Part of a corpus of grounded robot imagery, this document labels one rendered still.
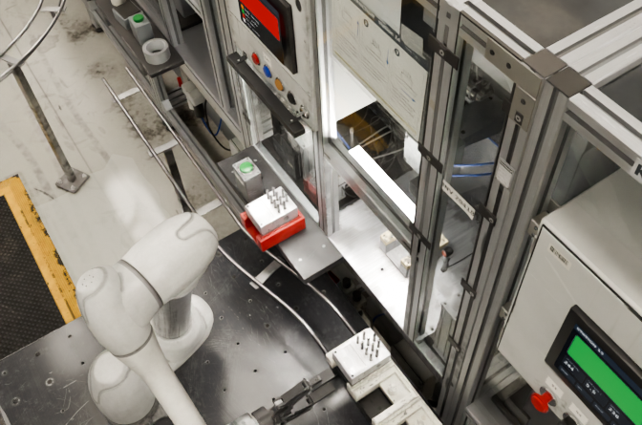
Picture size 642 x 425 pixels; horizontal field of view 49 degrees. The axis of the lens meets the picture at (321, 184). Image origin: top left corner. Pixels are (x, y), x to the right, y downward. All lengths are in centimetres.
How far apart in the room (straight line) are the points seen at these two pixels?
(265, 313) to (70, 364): 61
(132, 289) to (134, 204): 206
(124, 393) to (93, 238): 154
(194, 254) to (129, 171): 217
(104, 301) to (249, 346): 89
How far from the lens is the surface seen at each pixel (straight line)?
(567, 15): 115
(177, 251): 149
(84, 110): 402
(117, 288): 146
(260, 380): 221
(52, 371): 239
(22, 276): 345
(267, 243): 212
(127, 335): 151
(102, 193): 361
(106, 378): 201
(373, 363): 194
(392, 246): 212
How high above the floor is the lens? 271
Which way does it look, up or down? 52 degrees down
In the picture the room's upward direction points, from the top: 4 degrees counter-clockwise
